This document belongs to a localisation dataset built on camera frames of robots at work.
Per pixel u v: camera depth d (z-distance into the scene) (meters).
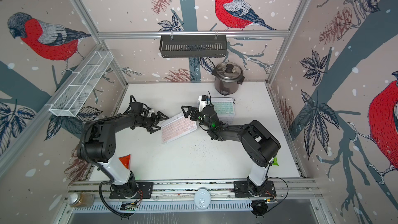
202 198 0.67
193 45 1.06
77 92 0.75
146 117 0.85
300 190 0.74
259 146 0.47
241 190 0.73
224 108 1.00
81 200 0.64
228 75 1.01
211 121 0.69
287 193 0.70
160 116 0.87
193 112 0.78
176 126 0.90
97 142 0.48
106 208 0.69
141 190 0.73
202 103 0.80
